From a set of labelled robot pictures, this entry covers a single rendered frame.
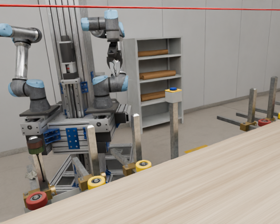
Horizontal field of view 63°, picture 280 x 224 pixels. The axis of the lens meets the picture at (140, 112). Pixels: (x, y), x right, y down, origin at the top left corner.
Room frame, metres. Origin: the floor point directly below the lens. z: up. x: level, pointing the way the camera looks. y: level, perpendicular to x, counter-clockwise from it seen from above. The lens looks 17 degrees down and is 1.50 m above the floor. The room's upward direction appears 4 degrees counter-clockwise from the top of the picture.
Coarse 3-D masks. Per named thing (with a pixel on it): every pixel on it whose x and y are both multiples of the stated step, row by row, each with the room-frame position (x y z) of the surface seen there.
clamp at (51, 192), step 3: (48, 186) 0.93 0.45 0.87; (51, 186) 0.93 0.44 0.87; (54, 186) 0.93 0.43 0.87; (36, 189) 0.91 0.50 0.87; (39, 189) 0.91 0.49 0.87; (48, 189) 0.91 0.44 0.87; (51, 189) 0.91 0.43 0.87; (54, 189) 0.92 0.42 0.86; (30, 192) 0.89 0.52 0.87; (33, 192) 0.89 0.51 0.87; (45, 192) 0.89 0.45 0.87; (48, 192) 0.90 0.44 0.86; (51, 192) 0.91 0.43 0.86; (54, 192) 0.91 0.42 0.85; (48, 195) 0.90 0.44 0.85; (51, 195) 0.90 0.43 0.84; (54, 195) 0.91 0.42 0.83; (24, 198) 0.85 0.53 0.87; (48, 198) 0.90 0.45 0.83; (51, 198) 0.90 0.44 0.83; (24, 201) 0.85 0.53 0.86
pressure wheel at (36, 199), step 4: (36, 192) 0.84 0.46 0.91; (40, 192) 0.84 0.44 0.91; (44, 192) 0.83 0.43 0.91; (28, 196) 0.81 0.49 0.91; (32, 196) 0.82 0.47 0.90; (36, 196) 0.80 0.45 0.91; (40, 196) 0.81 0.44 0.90; (44, 196) 0.81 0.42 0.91; (28, 200) 0.79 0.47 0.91; (32, 200) 0.79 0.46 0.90; (36, 200) 0.78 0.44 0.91; (40, 200) 0.78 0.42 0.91; (44, 200) 0.80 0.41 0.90; (28, 204) 0.77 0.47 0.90; (32, 204) 0.77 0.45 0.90; (36, 204) 0.77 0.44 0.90; (40, 204) 0.78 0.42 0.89; (44, 204) 0.79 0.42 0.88; (28, 208) 0.77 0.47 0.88; (32, 208) 0.77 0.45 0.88; (36, 208) 0.77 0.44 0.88
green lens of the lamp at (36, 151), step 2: (42, 146) 0.87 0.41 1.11; (28, 148) 0.85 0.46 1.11; (38, 148) 0.85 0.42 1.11; (40, 148) 0.86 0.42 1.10; (42, 148) 0.87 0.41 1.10; (28, 150) 0.85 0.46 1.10; (30, 150) 0.85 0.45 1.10; (32, 150) 0.84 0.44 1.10; (34, 150) 0.84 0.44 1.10; (36, 150) 0.85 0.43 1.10; (38, 150) 0.85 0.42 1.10; (40, 150) 0.86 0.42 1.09; (42, 150) 0.86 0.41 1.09; (30, 152) 0.85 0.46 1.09; (32, 152) 0.84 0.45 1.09; (34, 152) 0.84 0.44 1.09; (36, 152) 0.85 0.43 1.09; (38, 152) 0.85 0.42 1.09; (40, 152) 0.86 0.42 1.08; (32, 154) 0.84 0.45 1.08
